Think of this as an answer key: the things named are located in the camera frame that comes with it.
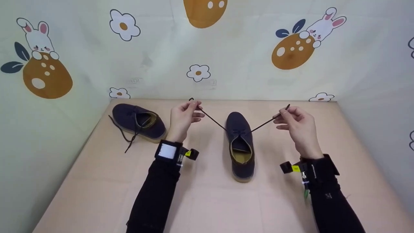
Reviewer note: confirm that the person's left hand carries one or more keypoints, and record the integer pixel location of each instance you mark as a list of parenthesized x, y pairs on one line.
[(181, 121)]

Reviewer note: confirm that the person's right hand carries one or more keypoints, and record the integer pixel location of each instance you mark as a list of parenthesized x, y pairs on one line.
[(300, 131)]

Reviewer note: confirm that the dark shoelace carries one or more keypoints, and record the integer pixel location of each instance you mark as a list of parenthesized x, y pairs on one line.
[(213, 120), (132, 139)]

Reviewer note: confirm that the person's left forearm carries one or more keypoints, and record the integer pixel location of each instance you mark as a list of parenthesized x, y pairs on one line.
[(155, 197)]

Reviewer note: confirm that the person's right forearm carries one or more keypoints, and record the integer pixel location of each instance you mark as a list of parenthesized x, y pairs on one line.
[(334, 207)]

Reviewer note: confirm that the black wrist band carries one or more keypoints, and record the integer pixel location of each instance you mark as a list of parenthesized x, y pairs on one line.
[(167, 150), (318, 168)]

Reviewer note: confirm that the dark blue suede shoe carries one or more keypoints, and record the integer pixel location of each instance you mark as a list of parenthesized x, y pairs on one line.
[(129, 118), (241, 161)]

